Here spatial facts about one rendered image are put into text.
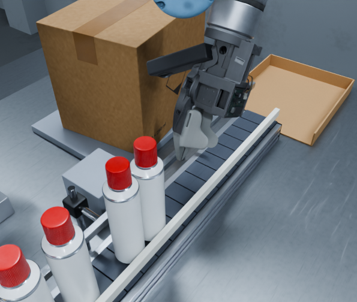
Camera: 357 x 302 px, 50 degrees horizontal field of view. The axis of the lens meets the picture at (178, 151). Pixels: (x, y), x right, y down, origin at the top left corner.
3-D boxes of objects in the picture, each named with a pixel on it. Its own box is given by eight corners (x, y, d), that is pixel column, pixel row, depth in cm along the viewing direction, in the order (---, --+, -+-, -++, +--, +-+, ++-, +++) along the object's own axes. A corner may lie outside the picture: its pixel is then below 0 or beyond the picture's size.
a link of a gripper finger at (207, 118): (203, 171, 61) (221, 117, 59) (173, 156, 64) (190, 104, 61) (211, 168, 64) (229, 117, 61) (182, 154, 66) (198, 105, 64)
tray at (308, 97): (311, 146, 91) (315, 133, 89) (219, 109, 103) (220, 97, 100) (350, 91, 110) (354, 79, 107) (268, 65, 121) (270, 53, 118)
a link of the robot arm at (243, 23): (205, -7, 54) (228, 6, 61) (195, 25, 55) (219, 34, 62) (252, 4, 51) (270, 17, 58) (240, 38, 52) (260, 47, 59)
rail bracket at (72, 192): (104, 271, 67) (90, 211, 56) (76, 250, 70) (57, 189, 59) (117, 257, 69) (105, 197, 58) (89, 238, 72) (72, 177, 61)
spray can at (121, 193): (131, 271, 61) (118, 184, 47) (108, 254, 63) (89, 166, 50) (152, 248, 64) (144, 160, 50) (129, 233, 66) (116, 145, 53)
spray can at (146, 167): (153, 248, 64) (147, 160, 51) (130, 233, 67) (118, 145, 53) (172, 228, 67) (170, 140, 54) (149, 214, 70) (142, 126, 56)
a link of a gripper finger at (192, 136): (194, 174, 58) (213, 118, 56) (163, 158, 61) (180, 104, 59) (203, 171, 61) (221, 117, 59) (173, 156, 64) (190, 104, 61)
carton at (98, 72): (144, 159, 85) (136, 47, 67) (62, 127, 94) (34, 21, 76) (201, 93, 105) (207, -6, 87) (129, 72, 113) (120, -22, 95)
